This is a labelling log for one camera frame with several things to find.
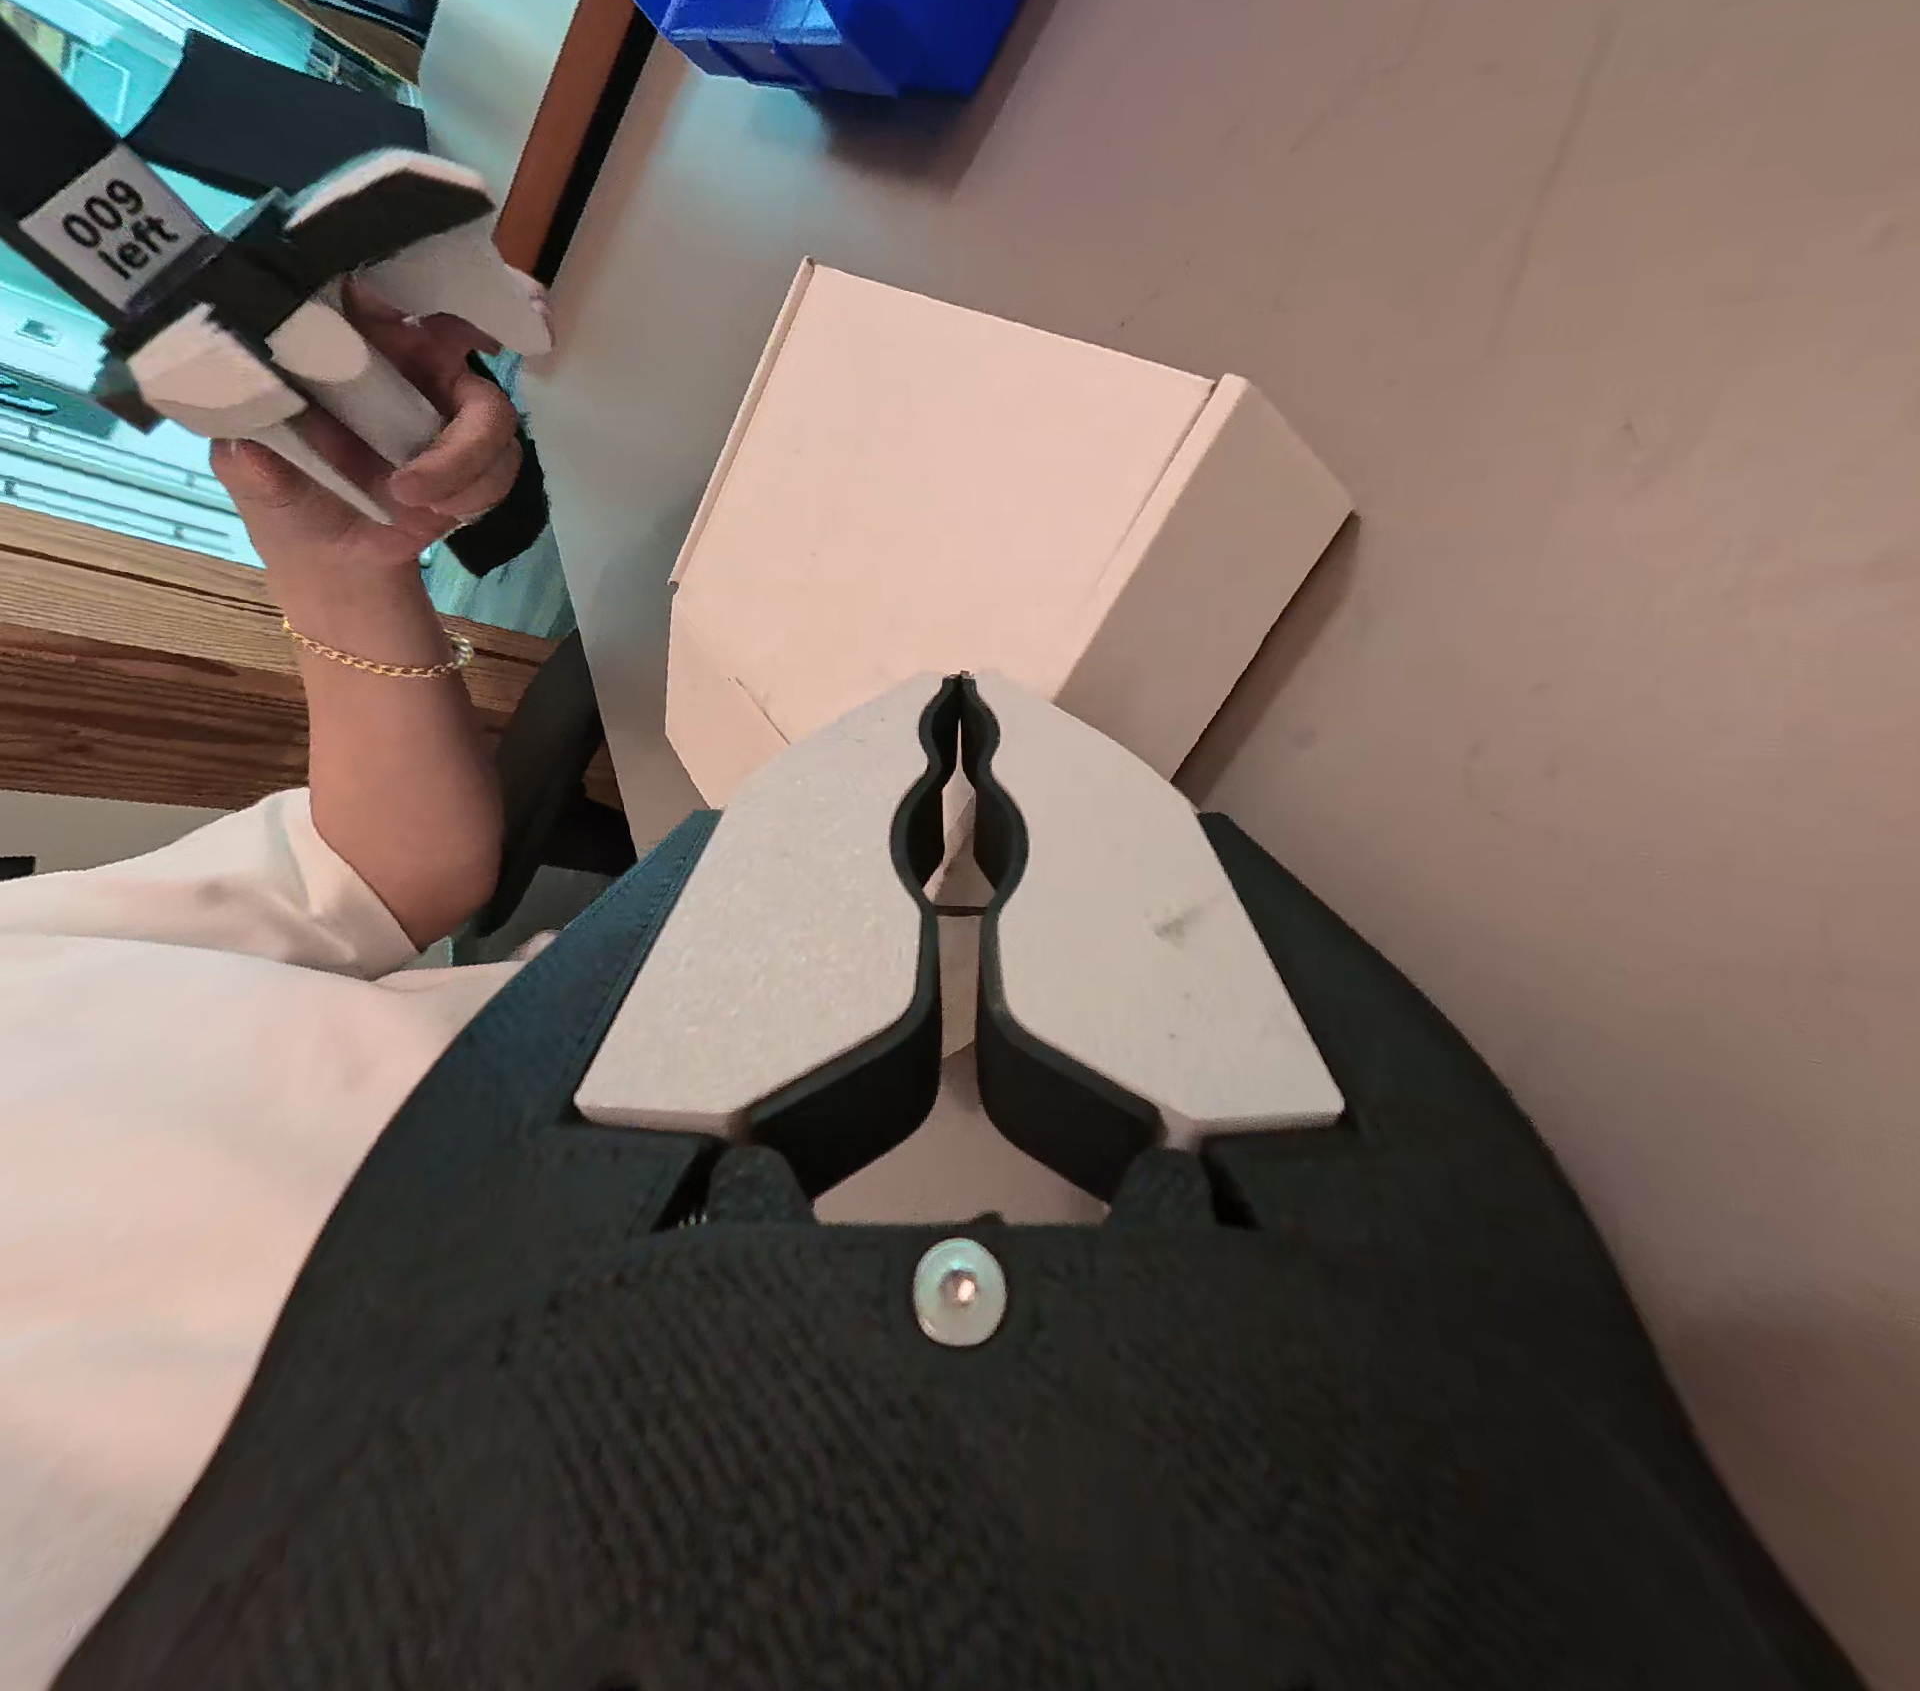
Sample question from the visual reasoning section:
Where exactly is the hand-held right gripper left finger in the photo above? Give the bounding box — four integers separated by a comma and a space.
572, 666, 961, 1143

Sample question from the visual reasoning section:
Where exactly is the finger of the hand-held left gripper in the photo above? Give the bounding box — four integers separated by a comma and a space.
275, 155, 563, 357
121, 302, 307, 434

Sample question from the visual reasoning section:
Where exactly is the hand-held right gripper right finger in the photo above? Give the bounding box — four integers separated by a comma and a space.
959, 666, 1346, 1200

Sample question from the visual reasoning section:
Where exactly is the white cardboard box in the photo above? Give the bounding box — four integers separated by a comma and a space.
663, 255, 1361, 1064

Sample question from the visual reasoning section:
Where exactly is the person's left forearm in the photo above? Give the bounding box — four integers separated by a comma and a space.
223, 630, 513, 972

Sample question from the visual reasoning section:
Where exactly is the person's left hand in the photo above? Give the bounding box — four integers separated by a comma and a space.
208, 278, 526, 642

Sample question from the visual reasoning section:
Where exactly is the thick wooden beam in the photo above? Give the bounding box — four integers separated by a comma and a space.
0, 505, 624, 812

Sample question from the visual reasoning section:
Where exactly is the person's white shirt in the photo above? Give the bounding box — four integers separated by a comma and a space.
0, 796, 556, 1691

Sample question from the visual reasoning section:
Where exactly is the gold bracelet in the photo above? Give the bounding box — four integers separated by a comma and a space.
278, 616, 478, 682

